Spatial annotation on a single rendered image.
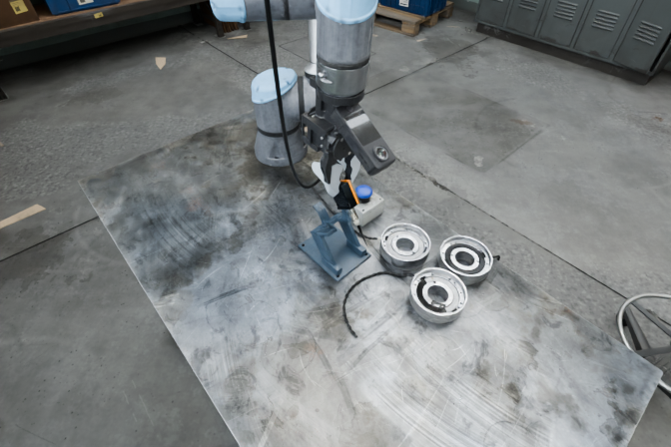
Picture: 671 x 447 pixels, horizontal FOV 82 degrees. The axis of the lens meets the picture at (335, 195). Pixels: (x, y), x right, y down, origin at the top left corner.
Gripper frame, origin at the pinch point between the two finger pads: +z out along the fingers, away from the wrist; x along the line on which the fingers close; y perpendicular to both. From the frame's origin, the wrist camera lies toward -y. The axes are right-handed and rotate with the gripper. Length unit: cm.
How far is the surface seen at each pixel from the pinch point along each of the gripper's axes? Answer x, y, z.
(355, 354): 12.7, -18.6, 18.8
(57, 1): -23, 332, 68
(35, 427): 82, 56, 104
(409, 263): -7.5, -13.5, 15.9
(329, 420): 23.3, -23.2, 18.5
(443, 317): -2.5, -25.3, 14.9
